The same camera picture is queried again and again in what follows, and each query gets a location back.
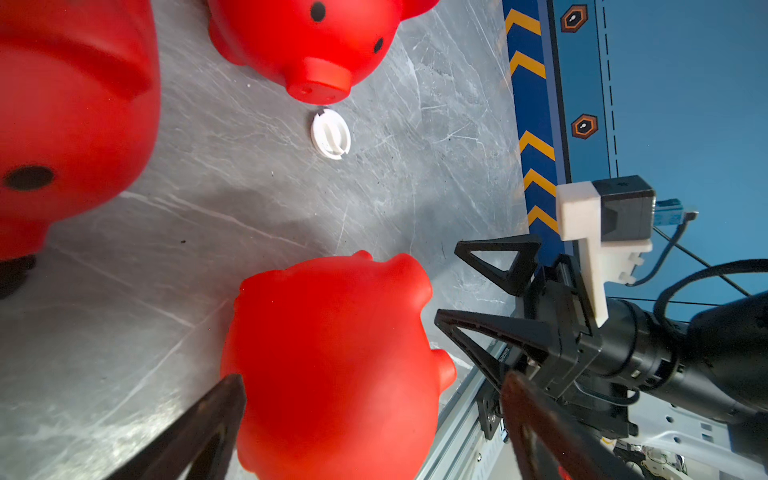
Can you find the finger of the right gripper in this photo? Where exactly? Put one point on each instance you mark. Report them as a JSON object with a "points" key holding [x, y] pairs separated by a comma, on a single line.
{"points": [[509, 262], [475, 333]]}

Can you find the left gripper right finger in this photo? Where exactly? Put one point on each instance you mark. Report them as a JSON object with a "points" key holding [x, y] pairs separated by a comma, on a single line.
{"points": [[548, 443]]}

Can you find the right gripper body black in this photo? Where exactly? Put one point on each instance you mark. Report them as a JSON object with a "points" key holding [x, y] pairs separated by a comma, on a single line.
{"points": [[596, 372]]}

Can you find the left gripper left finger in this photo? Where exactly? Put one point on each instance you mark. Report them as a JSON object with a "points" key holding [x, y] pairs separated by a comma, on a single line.
{"points": [[199, 444]]}

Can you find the red piggy bank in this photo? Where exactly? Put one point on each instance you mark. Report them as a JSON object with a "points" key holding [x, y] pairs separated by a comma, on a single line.
{"points": [[318, 50], [340, 378], [80, 110]]}

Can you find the white round plug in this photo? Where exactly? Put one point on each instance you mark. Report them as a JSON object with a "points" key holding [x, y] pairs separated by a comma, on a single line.
{"points": [[330, 135]]}

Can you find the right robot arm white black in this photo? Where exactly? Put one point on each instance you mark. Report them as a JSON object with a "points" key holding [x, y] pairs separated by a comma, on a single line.
{"points": [[714, 365]]}

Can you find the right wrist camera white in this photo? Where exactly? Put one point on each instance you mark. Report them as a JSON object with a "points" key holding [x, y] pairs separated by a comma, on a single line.
{"points": [[612, 221]]}

